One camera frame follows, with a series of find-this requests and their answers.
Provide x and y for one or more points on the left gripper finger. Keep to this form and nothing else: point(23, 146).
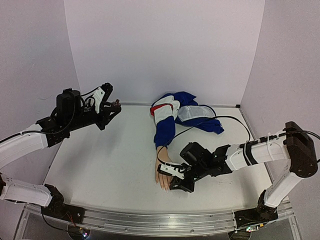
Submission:
point(107, 116)
point(109, 105)

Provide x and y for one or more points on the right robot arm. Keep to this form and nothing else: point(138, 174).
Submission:
point(293, 144)

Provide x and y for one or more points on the red nail polish bottle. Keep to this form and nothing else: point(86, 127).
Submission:
point(116, 103)

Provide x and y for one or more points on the blue white red jacket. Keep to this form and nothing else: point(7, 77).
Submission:
point(182, 109)

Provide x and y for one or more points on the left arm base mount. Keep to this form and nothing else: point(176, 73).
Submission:
point(58, 209)

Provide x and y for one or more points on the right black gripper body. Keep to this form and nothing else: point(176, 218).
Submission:
point(186, 176)

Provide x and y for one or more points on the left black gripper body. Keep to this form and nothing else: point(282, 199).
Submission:
point(98, 122)

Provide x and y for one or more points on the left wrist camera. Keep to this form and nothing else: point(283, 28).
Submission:
point(101, 94)

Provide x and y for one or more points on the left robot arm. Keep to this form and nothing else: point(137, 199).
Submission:
point(73, 111)

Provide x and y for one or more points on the aluminium front rail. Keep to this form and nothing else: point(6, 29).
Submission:
point(168, 224)

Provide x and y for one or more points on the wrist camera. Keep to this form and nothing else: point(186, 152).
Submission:
point(101, 94)
point(173, 170)

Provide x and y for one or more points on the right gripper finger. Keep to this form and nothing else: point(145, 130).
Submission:
point(176, 180)
point(189, 188)

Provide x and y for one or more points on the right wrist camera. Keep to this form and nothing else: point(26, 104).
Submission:
point(173, 170)

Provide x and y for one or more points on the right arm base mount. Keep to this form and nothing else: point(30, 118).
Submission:
point(261, 214)

